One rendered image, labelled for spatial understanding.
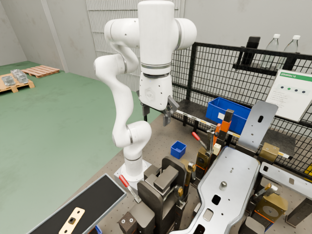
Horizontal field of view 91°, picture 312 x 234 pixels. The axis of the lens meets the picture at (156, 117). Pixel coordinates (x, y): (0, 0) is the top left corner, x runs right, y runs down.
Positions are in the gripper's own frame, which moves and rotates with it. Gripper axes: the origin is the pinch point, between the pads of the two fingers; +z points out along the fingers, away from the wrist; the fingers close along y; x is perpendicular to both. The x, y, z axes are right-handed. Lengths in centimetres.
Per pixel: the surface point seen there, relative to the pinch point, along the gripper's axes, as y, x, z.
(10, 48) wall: -857, 90, 88
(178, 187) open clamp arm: 10.8, 2.7, 34.3
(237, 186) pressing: 30, 29, 45
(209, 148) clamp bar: 11.0, 33.8, 34.0
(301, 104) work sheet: 43, 90, 18
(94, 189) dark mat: -12.9, -22.9, 28.7
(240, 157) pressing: 26, 50, 45
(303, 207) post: 61, 49, 56
